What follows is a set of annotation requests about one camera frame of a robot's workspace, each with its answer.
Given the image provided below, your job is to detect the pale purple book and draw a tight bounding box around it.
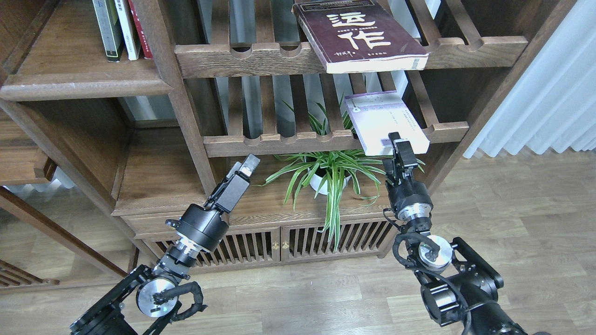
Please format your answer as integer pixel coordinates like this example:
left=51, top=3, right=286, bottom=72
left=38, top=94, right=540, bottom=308
left=344, top=91, right=430, bottom=156

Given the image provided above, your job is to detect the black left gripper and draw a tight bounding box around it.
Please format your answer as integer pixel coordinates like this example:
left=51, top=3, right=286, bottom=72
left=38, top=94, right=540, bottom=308
left=165, top=154, right=260, bottom=254

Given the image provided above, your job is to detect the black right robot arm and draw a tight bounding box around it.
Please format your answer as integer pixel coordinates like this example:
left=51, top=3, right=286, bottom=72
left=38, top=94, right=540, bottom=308
left=383, top=132, right=525, bottom=335

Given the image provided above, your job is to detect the dark wooden bookshelf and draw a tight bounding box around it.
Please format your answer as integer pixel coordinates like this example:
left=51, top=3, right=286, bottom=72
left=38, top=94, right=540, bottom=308
left=1, top=0, right=576, bottom=257

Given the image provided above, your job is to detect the white upright book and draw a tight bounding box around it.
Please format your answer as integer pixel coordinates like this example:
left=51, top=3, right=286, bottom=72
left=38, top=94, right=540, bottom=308
left=115, top=0, right=141, bottom=60

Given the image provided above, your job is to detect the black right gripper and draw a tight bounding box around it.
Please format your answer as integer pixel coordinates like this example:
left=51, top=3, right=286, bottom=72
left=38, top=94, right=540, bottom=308
left=383, top=132, right=433, bottom=222

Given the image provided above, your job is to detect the white curtain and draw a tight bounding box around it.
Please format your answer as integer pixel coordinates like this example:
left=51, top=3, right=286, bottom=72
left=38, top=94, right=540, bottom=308
left=463, top=0, right=596, bottom=159

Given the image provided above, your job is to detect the red upright book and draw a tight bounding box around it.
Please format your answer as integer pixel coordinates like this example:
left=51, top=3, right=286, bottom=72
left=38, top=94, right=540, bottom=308
left=128, top=0, right=153, bottom=59

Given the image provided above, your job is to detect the green spider plant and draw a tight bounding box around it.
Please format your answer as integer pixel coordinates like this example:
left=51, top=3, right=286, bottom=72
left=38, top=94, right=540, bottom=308
left=254, top=95, right=426, bottom=252

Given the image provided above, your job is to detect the white plant pot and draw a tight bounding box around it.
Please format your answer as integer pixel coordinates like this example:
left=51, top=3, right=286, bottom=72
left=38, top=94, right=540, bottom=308
left=310, top=171, right=328, bottom=196

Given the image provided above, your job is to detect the dark maroon book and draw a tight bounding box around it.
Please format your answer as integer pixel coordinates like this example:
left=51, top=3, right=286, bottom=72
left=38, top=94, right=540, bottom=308
left=292, top=0, right=429, bottom=74

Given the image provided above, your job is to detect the yellow and black book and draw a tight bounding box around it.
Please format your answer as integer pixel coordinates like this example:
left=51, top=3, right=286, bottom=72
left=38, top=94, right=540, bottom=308
left=92, top=0, right=124, bottom=63

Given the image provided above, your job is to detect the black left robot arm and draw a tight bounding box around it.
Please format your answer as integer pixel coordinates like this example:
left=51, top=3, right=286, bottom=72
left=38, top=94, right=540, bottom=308
left=70, top=154, right=260, bottom=335

